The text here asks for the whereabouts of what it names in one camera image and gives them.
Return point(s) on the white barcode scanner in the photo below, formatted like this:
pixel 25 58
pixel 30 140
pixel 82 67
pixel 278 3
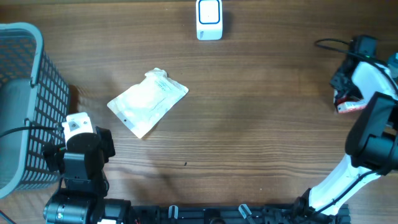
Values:
pixel 209 19

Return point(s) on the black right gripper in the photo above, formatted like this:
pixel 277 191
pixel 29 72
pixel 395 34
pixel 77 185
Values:
pixel 335 83

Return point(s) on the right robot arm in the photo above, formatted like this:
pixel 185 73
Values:
pixel 362 82

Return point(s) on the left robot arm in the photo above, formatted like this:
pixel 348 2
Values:
pixel 80 163

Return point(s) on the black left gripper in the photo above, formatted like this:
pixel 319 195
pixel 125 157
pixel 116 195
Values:
pixel 107 143

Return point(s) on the white snack pouch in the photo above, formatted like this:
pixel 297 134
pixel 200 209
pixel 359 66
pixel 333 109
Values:
pixel 143 105

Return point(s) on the grey plastic mesh basket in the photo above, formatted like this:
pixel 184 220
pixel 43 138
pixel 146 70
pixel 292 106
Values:
pixel 35 100

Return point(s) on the dark red snack packet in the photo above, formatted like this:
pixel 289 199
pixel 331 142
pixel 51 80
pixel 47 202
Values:
pixel 347 104

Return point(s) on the teal Listerine mouthwash bottle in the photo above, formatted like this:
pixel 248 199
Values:
pixel 393 65

